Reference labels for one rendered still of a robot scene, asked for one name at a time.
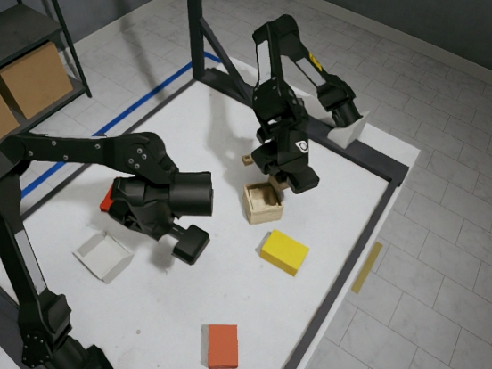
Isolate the yellow rectangular block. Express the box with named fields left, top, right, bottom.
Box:
left=260, top=229, right=309, bottom=276

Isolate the orange cube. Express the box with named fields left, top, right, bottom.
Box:
left=208, top=324, right=238, bottom=369

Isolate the red flat rectangular block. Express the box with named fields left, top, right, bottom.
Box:
left=99, top=188, right=113, bottom=213

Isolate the white open tray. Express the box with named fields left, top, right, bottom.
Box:
left=73, top=230, right=135, bottom=284

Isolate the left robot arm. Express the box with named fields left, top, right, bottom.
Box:
left=251, top=14, right=363, bottom=176

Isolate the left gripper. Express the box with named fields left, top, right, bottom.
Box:
left=256, top=127, right=320, bottom=194

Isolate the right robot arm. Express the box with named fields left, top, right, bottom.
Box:
left=0, top=131, right=214, bottom=369

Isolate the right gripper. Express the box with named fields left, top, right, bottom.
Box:
left=108, top=201, right=210, bottom=266

